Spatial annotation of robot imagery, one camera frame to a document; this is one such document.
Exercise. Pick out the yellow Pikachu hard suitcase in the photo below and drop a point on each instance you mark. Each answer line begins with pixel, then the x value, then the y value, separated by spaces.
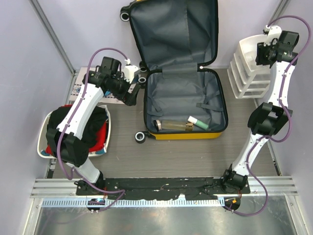
pixel 177 41

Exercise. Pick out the green white tube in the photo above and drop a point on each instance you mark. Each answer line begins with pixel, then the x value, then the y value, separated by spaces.
pixel 198 123

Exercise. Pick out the white plastic drawer organizer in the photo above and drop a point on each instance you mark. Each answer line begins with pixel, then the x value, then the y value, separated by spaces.
pixel 247 79

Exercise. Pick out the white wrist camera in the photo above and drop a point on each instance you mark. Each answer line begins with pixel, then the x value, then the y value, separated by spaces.
pixel 131 72
pixel 271 32

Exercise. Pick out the red item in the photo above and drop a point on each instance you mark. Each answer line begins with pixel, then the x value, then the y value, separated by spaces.
pixel 94 136

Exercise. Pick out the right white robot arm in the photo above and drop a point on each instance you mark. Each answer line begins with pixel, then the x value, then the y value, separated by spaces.
pixel 270 116

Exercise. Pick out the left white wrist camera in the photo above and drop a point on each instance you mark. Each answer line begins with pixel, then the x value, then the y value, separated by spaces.
pixel 131 72

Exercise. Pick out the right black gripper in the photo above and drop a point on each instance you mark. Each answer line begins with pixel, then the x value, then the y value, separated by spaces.
pixel 259 59

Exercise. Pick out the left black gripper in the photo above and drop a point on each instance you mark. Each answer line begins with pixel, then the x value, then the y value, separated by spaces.
pixel 129 99

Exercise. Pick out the patterned white placemat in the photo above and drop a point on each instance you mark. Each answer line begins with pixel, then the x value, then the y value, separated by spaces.
pixel 108 97

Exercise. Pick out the clear amber bottle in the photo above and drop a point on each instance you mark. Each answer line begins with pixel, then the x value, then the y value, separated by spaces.
pixel 177 125

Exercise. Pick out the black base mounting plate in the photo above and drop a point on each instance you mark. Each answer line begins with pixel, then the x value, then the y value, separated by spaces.
pixel 164 189

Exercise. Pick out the white square tray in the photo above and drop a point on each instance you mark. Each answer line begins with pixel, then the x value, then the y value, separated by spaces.
pixel 44 150

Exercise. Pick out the small round silver tin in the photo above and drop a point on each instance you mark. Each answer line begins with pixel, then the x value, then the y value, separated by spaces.
pixel 158 125

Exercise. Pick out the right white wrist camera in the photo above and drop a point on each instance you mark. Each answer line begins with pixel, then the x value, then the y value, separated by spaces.
pixel 271 32

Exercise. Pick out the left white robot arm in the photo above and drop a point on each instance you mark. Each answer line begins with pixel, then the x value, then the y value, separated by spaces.
pixel 65 140

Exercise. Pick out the white slotted cable duct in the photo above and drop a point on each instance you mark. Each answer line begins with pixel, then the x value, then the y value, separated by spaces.
pixel 98 202

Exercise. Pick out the teal Doraemon towel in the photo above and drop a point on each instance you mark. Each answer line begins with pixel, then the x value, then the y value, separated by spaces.
pixel 96 134

